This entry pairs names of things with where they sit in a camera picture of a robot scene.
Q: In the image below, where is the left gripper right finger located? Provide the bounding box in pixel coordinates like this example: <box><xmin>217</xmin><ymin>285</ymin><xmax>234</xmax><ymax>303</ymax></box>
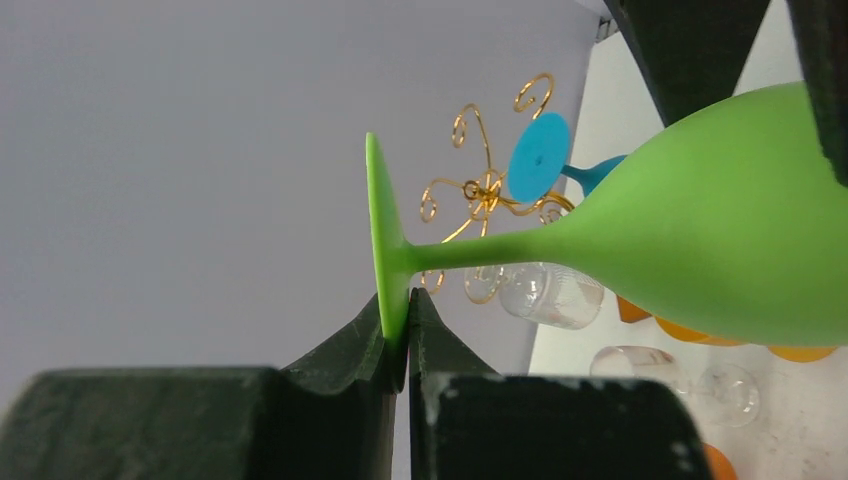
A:
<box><xmin>408</xmin><ymin>288</ymin><xmax>713</xmax><ymax>479</ymax></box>

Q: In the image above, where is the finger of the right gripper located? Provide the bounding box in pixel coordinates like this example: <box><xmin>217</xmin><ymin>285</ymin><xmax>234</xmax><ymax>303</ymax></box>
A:
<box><xmin>787</xmin><ymin>0</ymin><xmax>847</xmax><ymax>185</ymax></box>
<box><xmin>605</xmin><ymin>0</ymin><xmax>770</xmax><ymax>126</ymax></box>

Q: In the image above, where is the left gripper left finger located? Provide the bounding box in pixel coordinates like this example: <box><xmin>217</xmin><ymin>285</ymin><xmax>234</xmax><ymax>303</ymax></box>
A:
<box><xmin>1</xmin><ymin>300</ymin><xmax>395</xmax><ymax>479</ymax></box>

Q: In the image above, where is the clear wine glass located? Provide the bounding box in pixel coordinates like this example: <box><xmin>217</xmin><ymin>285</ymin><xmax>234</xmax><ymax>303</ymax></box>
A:
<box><xmin>464</xmin><ymin>262</ymin><xmax>606</xmax><ymax>330</ymax></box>
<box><xmin>589</xmin><ymin>345</ymin><xmax>761</xmax><ymax>428</ymax></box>

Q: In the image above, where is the green wine glass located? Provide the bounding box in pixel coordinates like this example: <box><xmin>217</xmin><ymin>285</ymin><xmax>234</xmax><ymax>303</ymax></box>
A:
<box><xmin>365</xmin><ymin>82</ymin><xmax>847</xmax><ymax>347</ymax></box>

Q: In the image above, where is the blue wine glass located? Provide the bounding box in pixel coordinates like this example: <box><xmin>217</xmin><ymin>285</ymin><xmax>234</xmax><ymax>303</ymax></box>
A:
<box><xmin>506</xmin><ymin>113</ymin><xmax>626</xmax><ymax>203</ymax></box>

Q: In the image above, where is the yellow wine glass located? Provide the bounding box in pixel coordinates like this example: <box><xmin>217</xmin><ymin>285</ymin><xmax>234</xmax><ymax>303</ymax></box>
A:
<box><xmin>616</xmin><ymin>295</ymin><xmax>744</xmax><ymax>347</ymax></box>
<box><xmin>767</xmin><ymin>346</ymin><xmax>837</xmax><ymax>363</ymax></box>

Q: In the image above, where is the gold wire glass rack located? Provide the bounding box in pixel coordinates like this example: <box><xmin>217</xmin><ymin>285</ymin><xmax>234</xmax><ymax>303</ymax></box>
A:
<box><xmin>419</xmin><ymin>72</ymin><xmax>575</xmax><ymax>294</ymax></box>

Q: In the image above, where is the dark orange wine glass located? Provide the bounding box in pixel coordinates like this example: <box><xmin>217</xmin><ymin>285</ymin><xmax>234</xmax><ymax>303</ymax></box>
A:
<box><xmin>703</xmin><ymin>443</ymin><xmax>738</xmax><ymax>480</ymax></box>

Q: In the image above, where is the yellow wine glass front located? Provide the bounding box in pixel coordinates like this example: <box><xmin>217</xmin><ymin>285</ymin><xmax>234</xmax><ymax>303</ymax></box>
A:
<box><xmin>767</xmin><ymin>346</ymin><xmax>837</xmax><ymax>363</ymax></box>

